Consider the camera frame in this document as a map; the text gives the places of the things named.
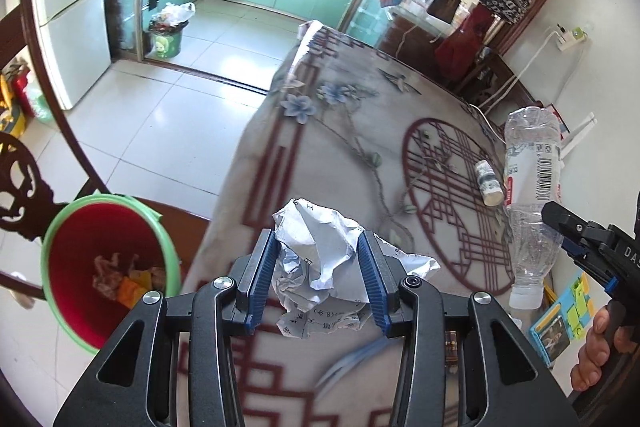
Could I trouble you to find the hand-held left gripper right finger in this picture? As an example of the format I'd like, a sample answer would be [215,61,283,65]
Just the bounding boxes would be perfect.
[357,231,581,427]

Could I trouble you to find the white refrigerator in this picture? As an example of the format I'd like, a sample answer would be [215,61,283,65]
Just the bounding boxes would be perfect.
[31,0,113,110]

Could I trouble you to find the blue picture book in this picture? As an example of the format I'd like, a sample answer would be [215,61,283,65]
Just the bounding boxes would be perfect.
[530,302,571,368]

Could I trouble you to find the red garment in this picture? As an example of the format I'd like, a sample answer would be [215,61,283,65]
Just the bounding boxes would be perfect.
[434,4,501,80]

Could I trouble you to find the person's right hand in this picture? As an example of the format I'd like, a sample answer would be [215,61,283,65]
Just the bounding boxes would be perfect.
[570,307,640,393]

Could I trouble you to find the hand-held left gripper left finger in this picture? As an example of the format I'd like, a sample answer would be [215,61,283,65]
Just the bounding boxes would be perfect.
[52,229,278,427]

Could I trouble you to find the dark wooden sideboard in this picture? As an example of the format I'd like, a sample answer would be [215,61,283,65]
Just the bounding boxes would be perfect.
[375,14,538,112]

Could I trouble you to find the floral printed tablecloth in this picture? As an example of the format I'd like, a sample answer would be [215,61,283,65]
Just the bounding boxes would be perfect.
[180,21,576,427]

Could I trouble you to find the carved dark wooden chair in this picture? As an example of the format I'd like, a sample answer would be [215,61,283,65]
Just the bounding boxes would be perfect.
[0,0,213,308]

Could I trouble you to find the brown handbag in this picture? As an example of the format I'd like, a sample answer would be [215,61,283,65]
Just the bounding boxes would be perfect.
[427,0,463,24]

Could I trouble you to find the orange cardboard piece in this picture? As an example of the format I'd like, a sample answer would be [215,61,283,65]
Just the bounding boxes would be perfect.
[117,271,153,308]

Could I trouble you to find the white plastic bin bag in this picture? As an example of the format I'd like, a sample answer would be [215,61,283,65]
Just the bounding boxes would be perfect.
[159,2,197,26]

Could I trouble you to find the clear plastic bottle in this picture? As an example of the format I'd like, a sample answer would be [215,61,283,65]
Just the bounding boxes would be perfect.
[502,106,563,310]

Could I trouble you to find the blue and yellow toy board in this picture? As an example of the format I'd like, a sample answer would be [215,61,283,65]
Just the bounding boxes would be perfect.
[562,272,596,340]

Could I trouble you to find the red basin with green rim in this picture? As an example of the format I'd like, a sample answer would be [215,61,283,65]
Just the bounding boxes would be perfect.
[41,193,182,355]

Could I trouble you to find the green detergent jug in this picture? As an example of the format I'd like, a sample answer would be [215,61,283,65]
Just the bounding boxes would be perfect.
[25,84,53,124]

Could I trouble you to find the small white bottle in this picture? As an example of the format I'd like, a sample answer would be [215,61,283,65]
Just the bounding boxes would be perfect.
[474,159,505,206]

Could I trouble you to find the yellow plastic toy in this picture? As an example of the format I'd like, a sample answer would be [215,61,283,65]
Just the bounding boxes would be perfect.
[0,74,28,142]

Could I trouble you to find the printed white paper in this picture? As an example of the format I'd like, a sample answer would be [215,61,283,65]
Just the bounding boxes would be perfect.
[272,198,442,342]

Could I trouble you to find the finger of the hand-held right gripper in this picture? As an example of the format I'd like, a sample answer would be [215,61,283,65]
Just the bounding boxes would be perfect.
[560,241,618,295]
[542,201,608,248]

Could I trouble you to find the brown crumpled paper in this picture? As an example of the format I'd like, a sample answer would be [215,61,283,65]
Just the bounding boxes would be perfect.
[93,253,166,300]

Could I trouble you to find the green kitchen waste bin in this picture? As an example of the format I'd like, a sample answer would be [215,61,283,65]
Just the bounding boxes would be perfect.
[149,24,188,59]

